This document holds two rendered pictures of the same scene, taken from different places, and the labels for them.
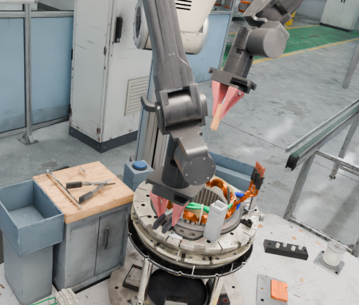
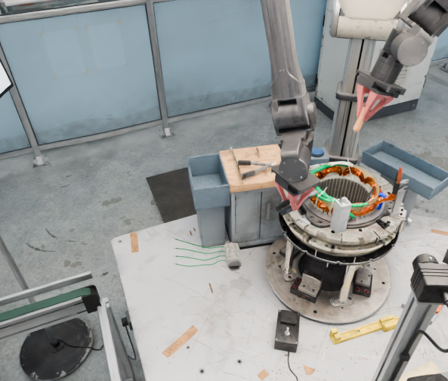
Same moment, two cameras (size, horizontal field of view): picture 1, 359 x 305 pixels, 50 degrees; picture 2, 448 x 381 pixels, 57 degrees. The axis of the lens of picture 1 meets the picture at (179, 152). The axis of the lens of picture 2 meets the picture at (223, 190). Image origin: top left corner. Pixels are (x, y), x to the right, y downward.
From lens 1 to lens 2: 37 cm
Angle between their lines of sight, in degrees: 33
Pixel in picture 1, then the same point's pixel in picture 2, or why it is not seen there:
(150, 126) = (340, 113)
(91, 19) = not seen: outside the picture
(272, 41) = (409, 49)
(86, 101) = (332, 72)
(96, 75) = (344, 44)
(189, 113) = (295, 120)
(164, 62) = (276, 76)
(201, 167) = (294, 168)
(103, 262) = (267, 230)
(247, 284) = (403, 285)
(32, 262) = (208, 216)
